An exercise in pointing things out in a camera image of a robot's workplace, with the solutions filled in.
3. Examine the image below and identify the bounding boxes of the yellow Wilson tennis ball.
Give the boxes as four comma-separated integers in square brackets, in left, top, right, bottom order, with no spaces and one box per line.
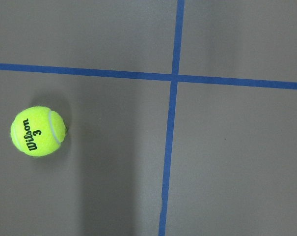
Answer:
[10,106,67,157]

